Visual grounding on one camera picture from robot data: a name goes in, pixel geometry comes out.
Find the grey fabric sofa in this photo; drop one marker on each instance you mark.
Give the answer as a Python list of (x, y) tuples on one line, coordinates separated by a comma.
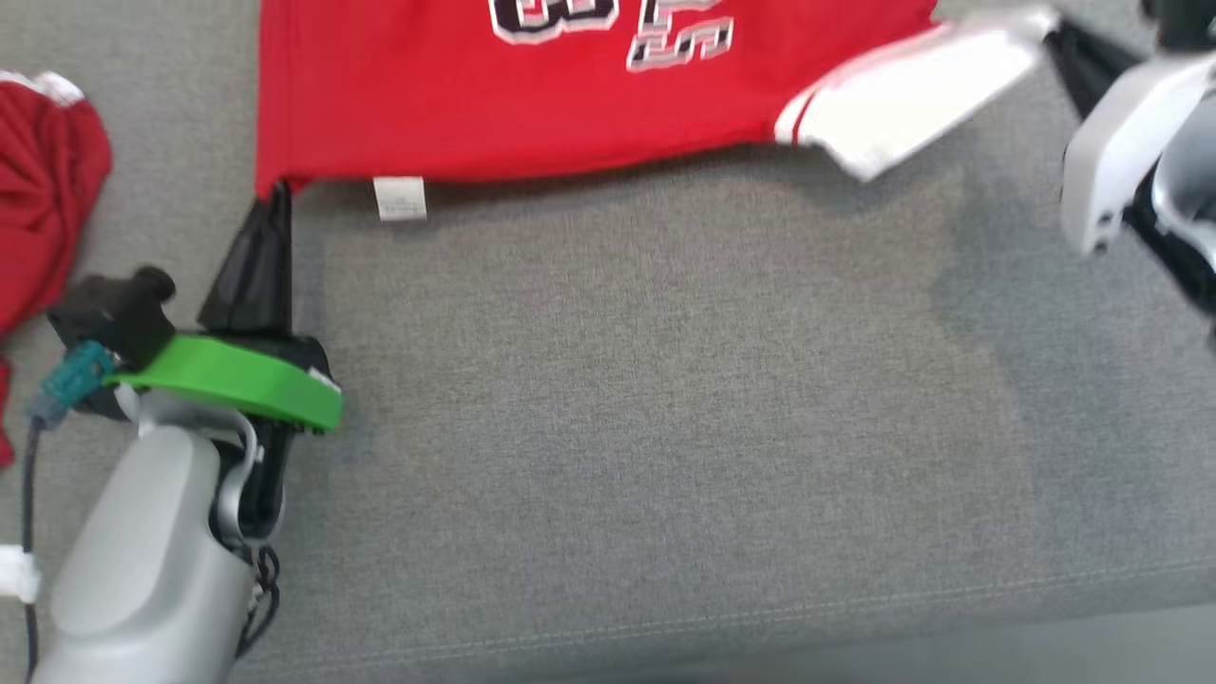
[(665, 380)]

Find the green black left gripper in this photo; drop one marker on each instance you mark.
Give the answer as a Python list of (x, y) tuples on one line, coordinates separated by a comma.
[(237, 375)]

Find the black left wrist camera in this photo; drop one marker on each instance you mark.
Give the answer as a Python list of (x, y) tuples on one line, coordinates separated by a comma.
[(114, 313)]

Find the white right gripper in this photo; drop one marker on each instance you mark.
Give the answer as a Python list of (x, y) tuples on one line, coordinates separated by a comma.
[(1111, 152)]

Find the white tape tag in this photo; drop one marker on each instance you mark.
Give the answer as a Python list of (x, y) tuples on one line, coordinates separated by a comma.
[(17, 573)]

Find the crumpled red white garment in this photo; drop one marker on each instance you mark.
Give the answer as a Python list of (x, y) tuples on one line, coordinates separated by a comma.
[(38, 190)]

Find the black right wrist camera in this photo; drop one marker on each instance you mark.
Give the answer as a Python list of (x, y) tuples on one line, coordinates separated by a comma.
[(1183, 21)]

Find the red white sports jersey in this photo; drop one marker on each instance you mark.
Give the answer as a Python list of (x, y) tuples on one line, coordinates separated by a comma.
[(570, 104)]

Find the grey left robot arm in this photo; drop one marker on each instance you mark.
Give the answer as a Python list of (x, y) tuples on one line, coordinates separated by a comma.
[(142, 570)]

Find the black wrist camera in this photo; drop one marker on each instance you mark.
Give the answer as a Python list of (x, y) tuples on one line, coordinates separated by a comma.
[(114, 313), (1183, 21)]

